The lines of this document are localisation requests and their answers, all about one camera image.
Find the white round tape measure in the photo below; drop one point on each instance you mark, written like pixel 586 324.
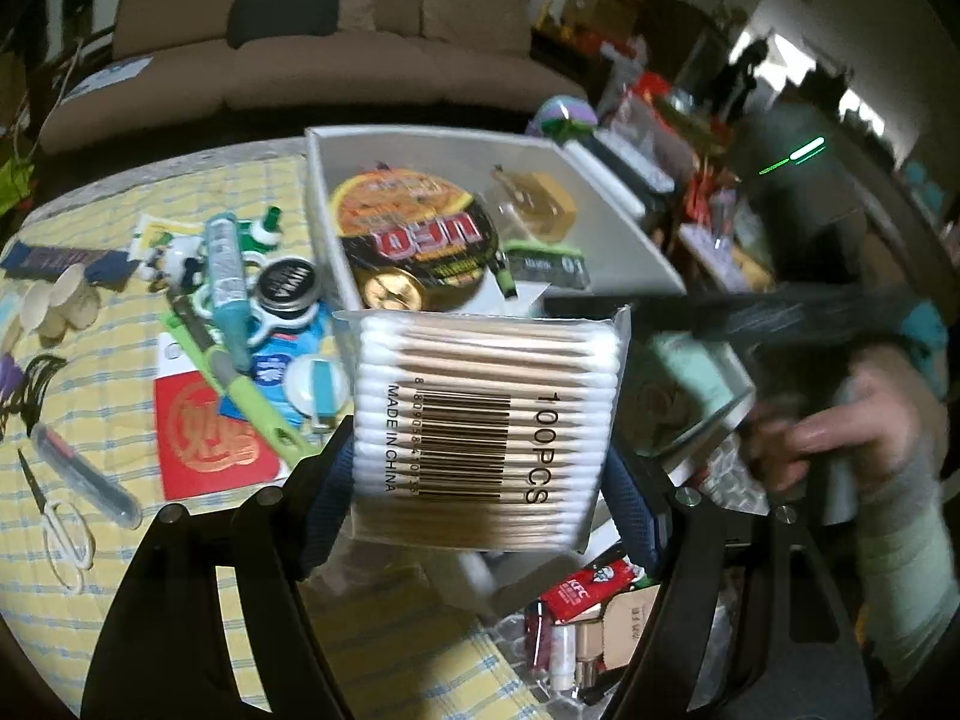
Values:
pixel 311 382

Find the red ketchup packet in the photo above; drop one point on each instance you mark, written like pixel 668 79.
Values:
pixel 585 589

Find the clear pen case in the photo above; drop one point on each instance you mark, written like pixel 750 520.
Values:
pixel 90 480

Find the blue tissue pack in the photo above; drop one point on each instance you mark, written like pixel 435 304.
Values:
pixel 274 369

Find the white paper sheet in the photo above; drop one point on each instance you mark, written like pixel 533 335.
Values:
pixel 112 79

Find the yellow green paper packet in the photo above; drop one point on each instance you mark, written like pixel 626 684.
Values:
pixel 154 229

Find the blue tube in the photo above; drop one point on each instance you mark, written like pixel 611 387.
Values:
pixel 229 292

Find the beige sofa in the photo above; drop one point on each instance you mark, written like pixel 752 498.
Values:
pixel 337 67

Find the red envelope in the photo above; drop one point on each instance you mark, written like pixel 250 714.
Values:
pixel 202 435

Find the person's right forearm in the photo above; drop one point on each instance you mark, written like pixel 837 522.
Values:
pixel 907 577

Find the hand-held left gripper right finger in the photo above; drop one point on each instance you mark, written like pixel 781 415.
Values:
pixel 634 514

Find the white storage box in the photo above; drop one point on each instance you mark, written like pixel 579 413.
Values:
pixel 326 240

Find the green utility knife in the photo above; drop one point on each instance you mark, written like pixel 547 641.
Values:
pixel 255 405

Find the dark green edged pack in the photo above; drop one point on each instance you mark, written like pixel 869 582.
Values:
pixel 547 264

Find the yellow checked tablecloth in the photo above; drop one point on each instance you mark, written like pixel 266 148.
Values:
pixel 112 405

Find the person's right hand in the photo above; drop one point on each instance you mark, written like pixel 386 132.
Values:
pixel 862 427

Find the dark blue patterned pouch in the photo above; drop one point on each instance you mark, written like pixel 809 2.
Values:
pixel 52 259

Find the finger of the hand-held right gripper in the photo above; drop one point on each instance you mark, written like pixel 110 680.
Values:
pixel 675 315

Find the gold top drink can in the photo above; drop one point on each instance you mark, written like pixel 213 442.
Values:
pixel 390 289

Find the black camera tripod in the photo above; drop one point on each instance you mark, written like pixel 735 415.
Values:
pixel 742 75

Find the cardboard box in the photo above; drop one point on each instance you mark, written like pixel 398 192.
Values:
pixel 596 7

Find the black round tin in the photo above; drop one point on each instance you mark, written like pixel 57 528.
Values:
pixel 289 289

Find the clear bag red items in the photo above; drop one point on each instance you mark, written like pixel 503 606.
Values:
pixel 649 116

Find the black cushion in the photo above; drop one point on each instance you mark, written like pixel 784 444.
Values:
pixel 281 11

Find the purple green ball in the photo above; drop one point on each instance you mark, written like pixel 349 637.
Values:
pixel 562 116

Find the panda figurine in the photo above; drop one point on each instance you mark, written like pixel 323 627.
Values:
pixel 176 259

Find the pale green cracker box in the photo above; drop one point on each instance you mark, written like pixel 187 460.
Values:
pixel 690 390

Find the white scissors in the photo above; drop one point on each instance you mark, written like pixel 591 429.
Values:
pixel 67 532

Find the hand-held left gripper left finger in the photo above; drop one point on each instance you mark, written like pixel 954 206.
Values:
pixel 330 499

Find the green cap white bottle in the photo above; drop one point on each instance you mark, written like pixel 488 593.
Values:
pixel 262 232

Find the brown wrapped box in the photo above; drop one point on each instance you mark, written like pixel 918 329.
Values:
pixel 544 206

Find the black instant noodle bowl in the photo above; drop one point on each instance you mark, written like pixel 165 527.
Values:
pixel 412 232

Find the cotton swab pack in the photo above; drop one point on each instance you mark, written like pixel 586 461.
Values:
pixel 465 427

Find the black flat case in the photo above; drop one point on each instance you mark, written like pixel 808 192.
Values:
pixel 637 161

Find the nested paper cups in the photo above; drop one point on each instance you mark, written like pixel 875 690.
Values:
pixel 64 300

